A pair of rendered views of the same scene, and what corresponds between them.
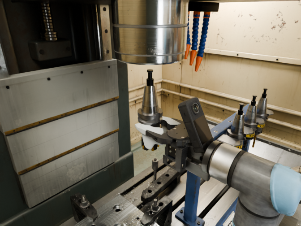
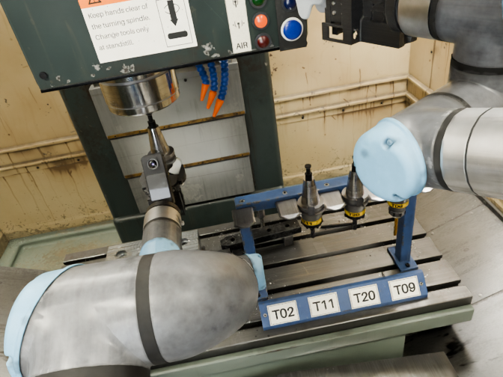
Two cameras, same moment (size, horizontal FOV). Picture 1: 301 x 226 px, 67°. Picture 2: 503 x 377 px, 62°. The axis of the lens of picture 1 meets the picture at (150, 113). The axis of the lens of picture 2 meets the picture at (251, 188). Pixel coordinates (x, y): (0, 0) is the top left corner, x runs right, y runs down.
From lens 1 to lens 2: 79 cm
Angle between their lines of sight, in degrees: 40
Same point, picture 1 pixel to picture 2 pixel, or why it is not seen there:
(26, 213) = (140, 217)
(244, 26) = not seen: outside the picture
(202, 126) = (159, 183)
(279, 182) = (143, 251)
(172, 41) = (126, 97)
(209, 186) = (321, 265)
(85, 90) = (192, 101)
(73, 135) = (182, 150)
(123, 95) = (262, 108)
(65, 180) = not seen: hidden behind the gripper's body
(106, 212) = not seen: hidden behind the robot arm
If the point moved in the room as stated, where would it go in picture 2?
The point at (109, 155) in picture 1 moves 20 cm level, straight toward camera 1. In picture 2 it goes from (237, 184) to (210, 216)
